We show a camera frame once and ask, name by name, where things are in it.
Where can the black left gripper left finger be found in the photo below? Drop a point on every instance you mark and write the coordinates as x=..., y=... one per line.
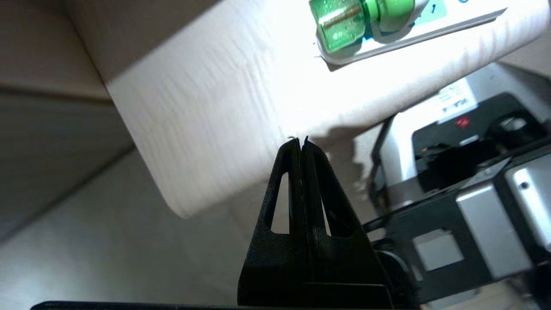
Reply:
x=275, y=258

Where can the white power strip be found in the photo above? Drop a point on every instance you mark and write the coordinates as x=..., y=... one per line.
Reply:
x=430, y=30

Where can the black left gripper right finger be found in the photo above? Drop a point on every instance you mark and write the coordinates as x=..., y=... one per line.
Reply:
x=344, y=267

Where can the grey robot base shell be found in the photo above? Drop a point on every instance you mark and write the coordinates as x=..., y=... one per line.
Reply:
x=398, y=146

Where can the green mosquito repellent plug-in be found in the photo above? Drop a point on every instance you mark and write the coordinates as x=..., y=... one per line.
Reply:
x=340, y=26

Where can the black robot chassis frame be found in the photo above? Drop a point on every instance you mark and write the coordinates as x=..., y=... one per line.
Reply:
x=400, y=241

